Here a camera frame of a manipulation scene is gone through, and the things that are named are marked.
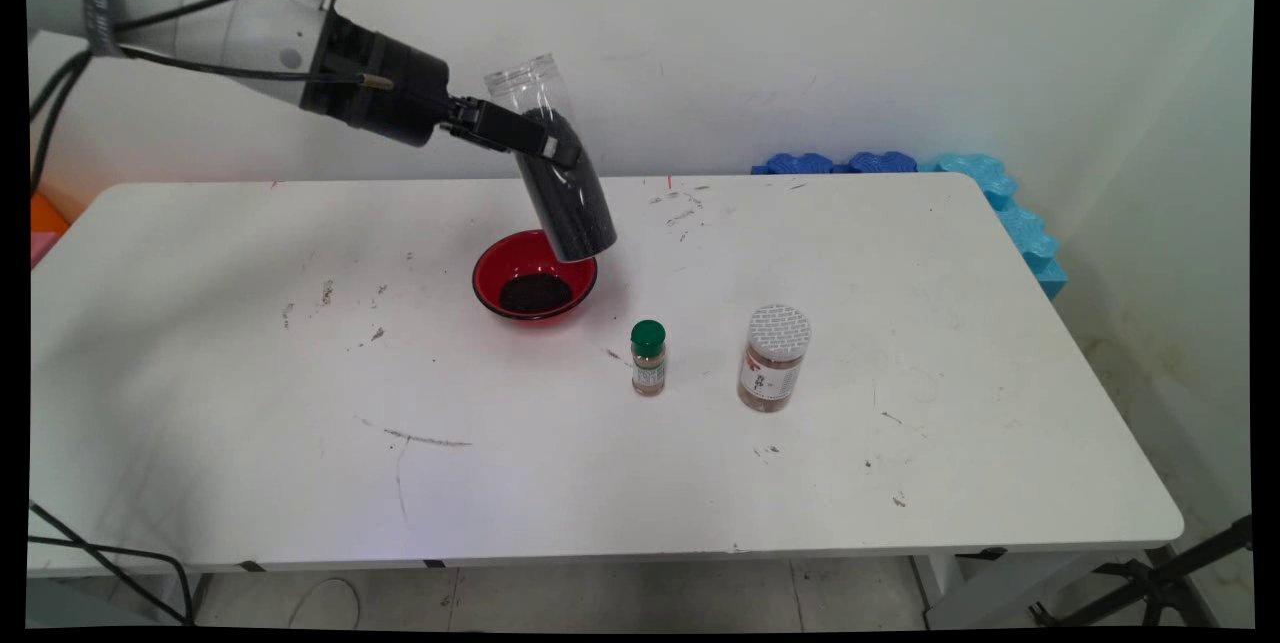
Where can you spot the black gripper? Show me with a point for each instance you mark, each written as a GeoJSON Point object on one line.
{"type": "Point", "coordinates": [390, 93]}

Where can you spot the clear jar of black seeds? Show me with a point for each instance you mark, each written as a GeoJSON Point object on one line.
{"type": "Point", "coordinates": [570, 213]}

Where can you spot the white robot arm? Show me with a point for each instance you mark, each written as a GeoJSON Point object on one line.
{"type": "Point", "coordinates": [230, 23]}

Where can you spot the red bowl with black rim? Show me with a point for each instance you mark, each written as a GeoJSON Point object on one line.
{"type": "Point", "coordinates": [495, 273]}

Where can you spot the pile of black seeds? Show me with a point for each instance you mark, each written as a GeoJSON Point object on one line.
{"type": "Point", "coordinates": [535, 295]}

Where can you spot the small green-capped spice bottle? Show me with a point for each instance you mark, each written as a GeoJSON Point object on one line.
{"type": "Point", "coordinates": [648, 363]}

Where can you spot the dark blue foam mat piece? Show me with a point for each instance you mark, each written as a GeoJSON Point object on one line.
{"type": "Point", "coordinates": [800, 164]}
{"type": "Point", "coordinates": [882, 163]}

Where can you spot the white-lidded brown spice jar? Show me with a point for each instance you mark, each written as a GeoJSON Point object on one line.
{"type": "Point", "coordinates": [770, 373]}

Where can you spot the orange foam mat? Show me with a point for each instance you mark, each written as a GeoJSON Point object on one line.
{"type": "Point", "coordinates": [42, 215]}

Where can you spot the pink foam mat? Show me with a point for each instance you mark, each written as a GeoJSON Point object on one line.
{"type": "Point", "coordinates": [40, 248]}

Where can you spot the light blue foam mat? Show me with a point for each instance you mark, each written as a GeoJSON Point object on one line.
{"type": "Point", "coordinates": [1030, 243]}

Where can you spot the white table leg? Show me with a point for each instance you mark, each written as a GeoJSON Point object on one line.
{"type": "Point", "coordinates": [178, 598]}
{"type": "Point", "coordinates": [990, 593]}

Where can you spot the black tripod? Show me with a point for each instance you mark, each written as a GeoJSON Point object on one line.
{"type": "Point", "coordinates": [1160, 583]}

